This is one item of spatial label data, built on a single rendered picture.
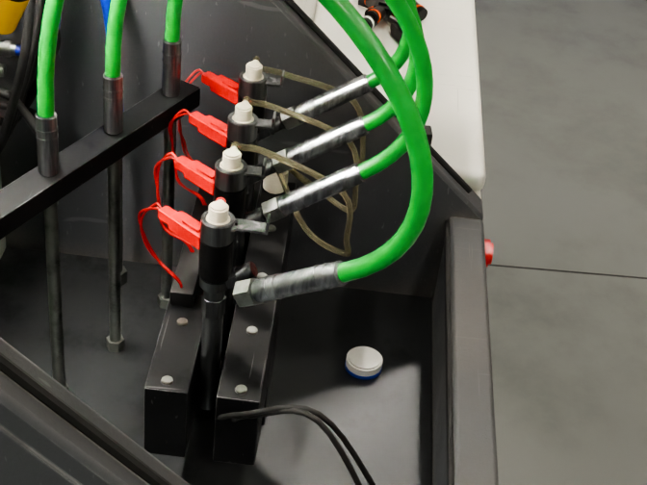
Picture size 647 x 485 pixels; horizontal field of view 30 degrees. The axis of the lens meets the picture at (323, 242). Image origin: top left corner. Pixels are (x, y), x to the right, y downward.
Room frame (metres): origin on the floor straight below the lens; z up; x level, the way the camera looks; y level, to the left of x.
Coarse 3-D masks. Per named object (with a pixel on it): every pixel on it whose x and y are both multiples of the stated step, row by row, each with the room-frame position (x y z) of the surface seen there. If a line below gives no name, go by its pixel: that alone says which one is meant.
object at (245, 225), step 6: (240, 222) 0.79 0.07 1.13; (246, 222) 0.79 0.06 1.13; (252, 222) 0.80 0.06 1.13; (258, 222) 0.80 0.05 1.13; (264, 222) 0.80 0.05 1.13; (234, 228) 0.78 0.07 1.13; (240, 228) 0.78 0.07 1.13; (246, 228) 0.79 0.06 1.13; (252, 228) 0.79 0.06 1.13; (258, 228) 0.79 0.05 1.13; (264, 228) 0.79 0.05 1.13; (264, 234) 0.78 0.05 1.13
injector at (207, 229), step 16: (208, 224) 0.78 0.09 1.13; (224, 224) 0.78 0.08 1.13; (208, 240) 0.78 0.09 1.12; (224, 240) 0.78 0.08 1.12; (208, 256) 0.78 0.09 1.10; (224, 256) 0.78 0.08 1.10; (208, 272) 0.78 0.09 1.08; (224, 272) 0.78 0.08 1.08; (240, 272) 0.79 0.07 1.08; (256, 272) 0.79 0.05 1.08; (208, 288) 0.78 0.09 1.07; (224, 288) 0.78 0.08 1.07; (208, 304) 0.78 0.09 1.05; (224, 304) 0.79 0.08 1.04; (208, 320) 0.78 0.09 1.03; (208, 336) 0.78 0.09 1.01; (208, 352) 0.78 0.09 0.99; (208, 368) 0.78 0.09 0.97; (208, 384) 0.78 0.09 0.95; (208, 400) 0.78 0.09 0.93
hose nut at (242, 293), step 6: (240, 282) 0.70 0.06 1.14; (246, 282) 0.69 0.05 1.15; (234, 288) 0.69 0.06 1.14; (240, 288) 0.69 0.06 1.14; (246, 288) 0.69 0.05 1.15; (234, 294) 0.69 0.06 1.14; (240, 294) 0.69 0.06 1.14; (246, 294) 0.68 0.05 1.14; (240, 300) 0.69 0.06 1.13; (246, 300) 0.68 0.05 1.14; (252, 300) 0.68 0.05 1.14; (240, 306) 0.69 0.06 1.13
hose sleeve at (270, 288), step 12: (324, 264) 0.67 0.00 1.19; (336, 264) 0.67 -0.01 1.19; (276, 276) 0.68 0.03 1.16; (288, 276) 0.68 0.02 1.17; (300, 276) 0.67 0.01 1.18; (312, 276) 0.67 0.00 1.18; (324, 276) 0.66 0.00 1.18; (336, 276) 0.66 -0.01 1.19; (252, 288) 0.69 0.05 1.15; (264, 288) 0.68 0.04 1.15; (276, 288) 0.68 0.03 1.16; (288, 288) 0.67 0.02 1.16; (300, 288) 0.67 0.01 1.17; (312, 288) 0.67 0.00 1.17; (324, 288) 0.66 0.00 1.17; (264, 300) 0.68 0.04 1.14
